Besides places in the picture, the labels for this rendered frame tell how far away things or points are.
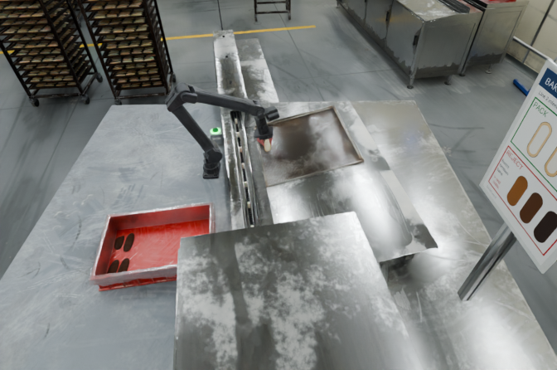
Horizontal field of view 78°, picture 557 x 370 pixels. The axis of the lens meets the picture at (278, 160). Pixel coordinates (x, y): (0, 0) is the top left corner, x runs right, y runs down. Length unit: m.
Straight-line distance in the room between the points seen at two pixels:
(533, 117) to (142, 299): 1.44
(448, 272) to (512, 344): 0.31
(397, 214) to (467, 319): 0.45
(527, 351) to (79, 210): 1.95
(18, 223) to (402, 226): 2.82
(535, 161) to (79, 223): 1.80
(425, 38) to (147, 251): 3.44
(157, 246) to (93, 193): 0.53
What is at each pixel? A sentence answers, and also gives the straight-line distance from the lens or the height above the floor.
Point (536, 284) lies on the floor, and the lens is 2.92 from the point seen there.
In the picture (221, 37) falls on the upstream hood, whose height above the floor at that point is 0.92.
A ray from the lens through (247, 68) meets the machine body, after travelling 2.89.
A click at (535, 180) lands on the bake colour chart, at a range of 1.15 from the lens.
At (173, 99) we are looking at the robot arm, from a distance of 1.59.
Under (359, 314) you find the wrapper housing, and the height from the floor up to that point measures 1.30.
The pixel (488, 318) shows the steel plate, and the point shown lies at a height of 0.82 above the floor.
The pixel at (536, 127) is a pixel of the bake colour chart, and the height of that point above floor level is 1.57.
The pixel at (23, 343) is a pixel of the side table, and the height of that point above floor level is 0.82.
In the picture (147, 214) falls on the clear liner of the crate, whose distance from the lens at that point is 1.68.
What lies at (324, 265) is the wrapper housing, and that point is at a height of 1.30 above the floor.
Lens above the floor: 2.12
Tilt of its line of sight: 42 degrees down
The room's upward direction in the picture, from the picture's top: 1 degrees counter-clockwise
